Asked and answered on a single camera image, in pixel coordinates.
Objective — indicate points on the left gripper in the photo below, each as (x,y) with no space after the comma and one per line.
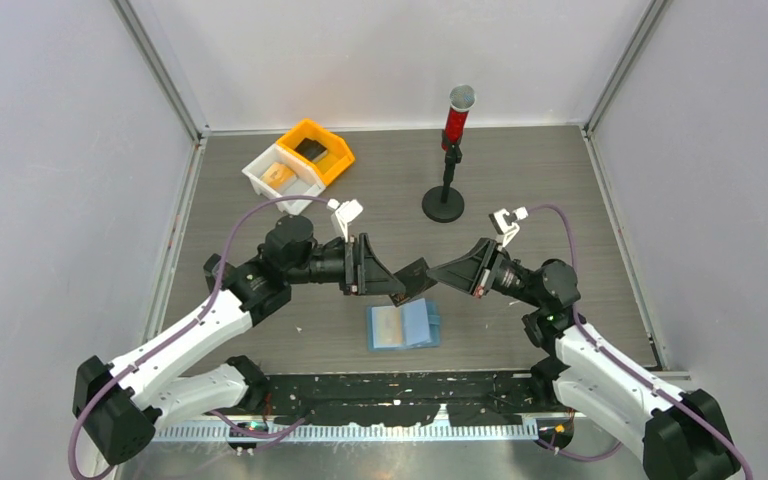
(363,273)

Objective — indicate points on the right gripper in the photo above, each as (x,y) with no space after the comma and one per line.
(480,266)

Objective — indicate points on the blue leather card holder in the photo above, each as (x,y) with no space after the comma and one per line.
(421,326)

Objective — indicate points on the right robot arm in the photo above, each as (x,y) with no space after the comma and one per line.
(674,433)

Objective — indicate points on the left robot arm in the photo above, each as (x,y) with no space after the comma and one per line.
(121,404)

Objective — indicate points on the tan card in white bin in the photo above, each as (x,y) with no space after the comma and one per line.
(278,176)

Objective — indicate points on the clear plastic holder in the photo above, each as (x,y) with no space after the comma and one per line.
(217,270)

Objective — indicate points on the orange plastic bin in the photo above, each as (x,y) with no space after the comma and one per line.
(339,158)

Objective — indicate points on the white plastic bin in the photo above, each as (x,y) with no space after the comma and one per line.
(307,182)

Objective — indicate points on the red microphone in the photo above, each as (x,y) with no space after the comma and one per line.
(461,98)

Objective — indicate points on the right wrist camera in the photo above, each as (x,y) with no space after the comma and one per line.
(506,224)

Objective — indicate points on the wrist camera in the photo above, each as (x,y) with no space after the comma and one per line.
(506,224)
(343,214)

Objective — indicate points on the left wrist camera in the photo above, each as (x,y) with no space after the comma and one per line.
(343,214)

